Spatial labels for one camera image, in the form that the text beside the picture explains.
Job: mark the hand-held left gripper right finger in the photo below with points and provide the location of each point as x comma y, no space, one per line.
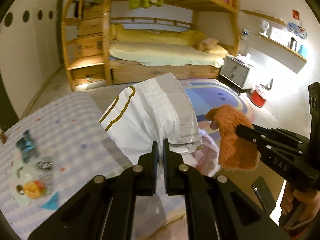
172,170

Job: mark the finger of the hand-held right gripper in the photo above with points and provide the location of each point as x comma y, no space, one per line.
252,137
265,128

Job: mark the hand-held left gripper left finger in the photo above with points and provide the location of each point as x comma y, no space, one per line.
147,170

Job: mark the orange knitted glove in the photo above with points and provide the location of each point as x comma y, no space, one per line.
232,142

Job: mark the white gold-striped plastic bag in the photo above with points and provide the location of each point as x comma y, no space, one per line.
150,110

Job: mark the red trash bin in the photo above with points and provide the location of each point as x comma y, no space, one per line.
258,97

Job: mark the person's right hand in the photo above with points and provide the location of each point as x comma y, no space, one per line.
287,202

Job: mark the cardboard box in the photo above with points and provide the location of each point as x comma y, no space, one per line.
246,171

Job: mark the pastel rainbow rug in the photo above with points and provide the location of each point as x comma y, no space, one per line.
215,97

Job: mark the grey nightstand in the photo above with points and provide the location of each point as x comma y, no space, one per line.
236,71

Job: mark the checked tablecloth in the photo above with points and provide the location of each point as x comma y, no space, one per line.
75,130

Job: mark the teal container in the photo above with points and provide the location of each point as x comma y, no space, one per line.
302,50

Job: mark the steel thermos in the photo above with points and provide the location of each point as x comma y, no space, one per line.
293,43

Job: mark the yellow pillow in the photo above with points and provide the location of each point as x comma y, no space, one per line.
220,50

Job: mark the white box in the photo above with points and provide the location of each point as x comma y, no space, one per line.
279,35

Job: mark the small white fan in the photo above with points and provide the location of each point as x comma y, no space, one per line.
264,27

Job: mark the teal triangular paper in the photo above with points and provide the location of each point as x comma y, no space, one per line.
51,202

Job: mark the tan teddy bear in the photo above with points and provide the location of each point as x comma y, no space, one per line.
206,44

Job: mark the black white patterned lid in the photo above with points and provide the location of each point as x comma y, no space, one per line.
44,163

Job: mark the blue patterned plate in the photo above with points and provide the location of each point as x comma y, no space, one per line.
297,30

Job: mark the small step light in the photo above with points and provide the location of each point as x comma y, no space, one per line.
89,78

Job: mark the pale yellow bedsheet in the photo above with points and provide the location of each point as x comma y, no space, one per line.
160,55

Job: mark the orange yellow small toy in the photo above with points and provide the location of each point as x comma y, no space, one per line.
32,188

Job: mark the teal wrapper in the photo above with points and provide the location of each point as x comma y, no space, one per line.
27,142

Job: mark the yellow blanket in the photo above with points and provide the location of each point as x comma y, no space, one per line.
155,36

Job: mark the wooden staircase with drawers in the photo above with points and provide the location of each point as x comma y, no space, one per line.
85,47

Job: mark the white wardrobe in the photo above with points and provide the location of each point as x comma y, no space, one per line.
25,45

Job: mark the curved wooden wall shelf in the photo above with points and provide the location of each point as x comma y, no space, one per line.
285,48

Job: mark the wooden bunk bed frame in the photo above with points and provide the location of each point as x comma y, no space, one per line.
155,73

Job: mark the thin wooden wall shelf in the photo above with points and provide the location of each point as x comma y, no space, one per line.
265,16

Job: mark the red wall sign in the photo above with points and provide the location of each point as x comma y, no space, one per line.
296,14

